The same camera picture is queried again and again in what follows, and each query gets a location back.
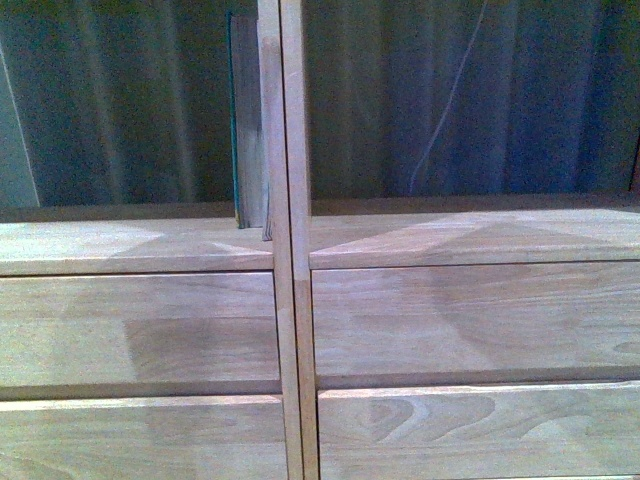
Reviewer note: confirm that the right wooden shelf unit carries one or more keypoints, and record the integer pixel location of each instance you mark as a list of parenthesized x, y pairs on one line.
[(427, 231)]

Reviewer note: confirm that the wooden shelf unit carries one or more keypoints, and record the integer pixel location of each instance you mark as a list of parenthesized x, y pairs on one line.
[(171, 238), (427, 231)]

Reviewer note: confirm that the left wooden shelf unit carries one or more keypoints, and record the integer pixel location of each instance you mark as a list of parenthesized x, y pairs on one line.
[(171, 238)]

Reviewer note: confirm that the upright green-cover book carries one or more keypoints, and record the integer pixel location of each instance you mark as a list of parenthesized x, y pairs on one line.
[(250, 169)]

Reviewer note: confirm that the upper left wooden drawer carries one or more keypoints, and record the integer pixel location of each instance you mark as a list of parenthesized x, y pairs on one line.
[(213, 328)]

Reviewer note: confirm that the wooden drawer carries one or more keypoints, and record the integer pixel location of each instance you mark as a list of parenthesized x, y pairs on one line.
[(477, 323), (480, 432), (213, 328), (195, 437)]

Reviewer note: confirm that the lower left wooden drawer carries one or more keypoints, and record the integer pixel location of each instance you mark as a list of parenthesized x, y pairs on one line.
[(195, 437)]

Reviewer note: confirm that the dark curtain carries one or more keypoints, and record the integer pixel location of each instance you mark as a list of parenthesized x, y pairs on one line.
[(118, 102)]

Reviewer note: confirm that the upper right wooden drawer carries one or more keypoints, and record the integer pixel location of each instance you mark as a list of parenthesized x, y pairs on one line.
[(477, 323)]

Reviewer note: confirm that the lower right wooden drawer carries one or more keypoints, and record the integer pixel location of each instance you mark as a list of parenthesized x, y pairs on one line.
[(480, 432)]

